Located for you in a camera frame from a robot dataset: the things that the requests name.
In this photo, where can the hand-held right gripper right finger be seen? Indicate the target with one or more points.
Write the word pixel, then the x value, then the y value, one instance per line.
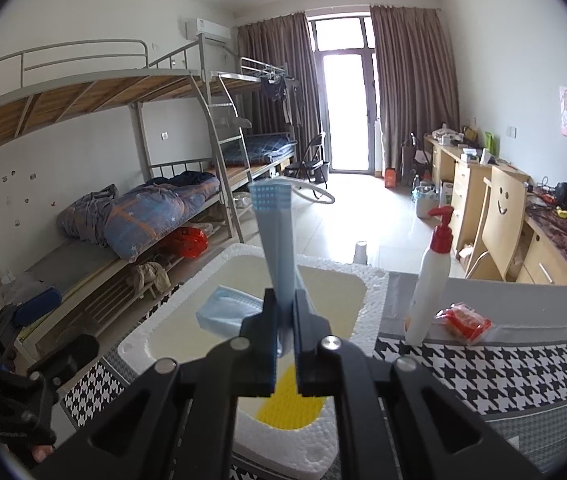
pixel 299 340

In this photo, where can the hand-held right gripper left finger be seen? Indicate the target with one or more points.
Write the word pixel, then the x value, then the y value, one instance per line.
pixel 266 340

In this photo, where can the white foam box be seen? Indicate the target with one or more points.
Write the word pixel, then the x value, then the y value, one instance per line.
pixel 371 310

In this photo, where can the blue face mask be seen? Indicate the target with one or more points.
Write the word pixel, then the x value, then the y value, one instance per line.
pixel 226 307
pixel 276 240

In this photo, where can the person's left hand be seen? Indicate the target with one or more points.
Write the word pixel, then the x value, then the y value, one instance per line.
pixel 42 454

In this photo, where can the yellow sponge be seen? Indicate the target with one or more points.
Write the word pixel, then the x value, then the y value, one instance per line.
pixel 283 412

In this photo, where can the white paper cup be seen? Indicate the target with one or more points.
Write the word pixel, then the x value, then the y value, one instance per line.
pixel 360 252

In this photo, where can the blue bag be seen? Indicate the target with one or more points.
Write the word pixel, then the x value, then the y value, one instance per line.
pixel 38 306

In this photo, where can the red plastic bag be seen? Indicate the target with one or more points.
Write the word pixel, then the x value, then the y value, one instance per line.
pixel 188 242

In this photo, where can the beige cloth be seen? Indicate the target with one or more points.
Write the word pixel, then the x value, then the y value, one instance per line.
pixel 151 276

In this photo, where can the white lotion pump bottle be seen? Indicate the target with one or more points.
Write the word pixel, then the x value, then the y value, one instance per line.
pixel 426 300

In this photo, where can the white hoop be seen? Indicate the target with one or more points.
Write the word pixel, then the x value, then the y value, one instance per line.
pixel 324 190

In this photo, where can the red snack packet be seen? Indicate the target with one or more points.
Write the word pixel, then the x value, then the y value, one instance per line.
pixel 463 322

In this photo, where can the blue plaid quilt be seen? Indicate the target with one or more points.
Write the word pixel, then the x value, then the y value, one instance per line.
pixel 143 215

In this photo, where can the black folding chair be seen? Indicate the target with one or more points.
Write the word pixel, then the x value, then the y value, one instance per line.
pixel 313 165

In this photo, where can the orange bag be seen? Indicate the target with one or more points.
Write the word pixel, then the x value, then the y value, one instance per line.
pixel 391 178

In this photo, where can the white plastic bag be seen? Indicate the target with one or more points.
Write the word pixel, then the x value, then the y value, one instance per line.
pixel 426 202

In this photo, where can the blue plaid mattress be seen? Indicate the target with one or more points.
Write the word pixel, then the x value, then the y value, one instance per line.
pixel 263 150

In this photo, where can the houndstooth tablecloth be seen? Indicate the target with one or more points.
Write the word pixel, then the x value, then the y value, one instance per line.
pixel 488 375

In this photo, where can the light wooden desk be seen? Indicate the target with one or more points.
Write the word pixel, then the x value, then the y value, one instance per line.
pixel 463 180

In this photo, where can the wooden chair with smiley face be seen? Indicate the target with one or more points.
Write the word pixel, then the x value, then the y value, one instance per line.
pixel 501 220

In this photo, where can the glass balcony door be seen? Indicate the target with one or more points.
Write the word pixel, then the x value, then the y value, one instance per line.
pixel 343 100

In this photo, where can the dark hanging clothes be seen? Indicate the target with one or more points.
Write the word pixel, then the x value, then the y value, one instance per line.
pixel 273 90

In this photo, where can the grey metal bunk bed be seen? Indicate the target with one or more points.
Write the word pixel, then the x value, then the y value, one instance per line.
pixel 88 87
pixel 233 76

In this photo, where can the green packet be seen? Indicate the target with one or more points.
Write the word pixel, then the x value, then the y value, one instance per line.
pixel 489 139

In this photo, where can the brown curtain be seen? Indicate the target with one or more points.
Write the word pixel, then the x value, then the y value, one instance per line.
pixel 273 45
pixel 413 75

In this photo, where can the white air conditioner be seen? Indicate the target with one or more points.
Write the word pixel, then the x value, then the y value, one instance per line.
pixel 208 30

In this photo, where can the white wall socket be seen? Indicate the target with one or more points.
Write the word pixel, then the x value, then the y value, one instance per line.
pixel 511 133

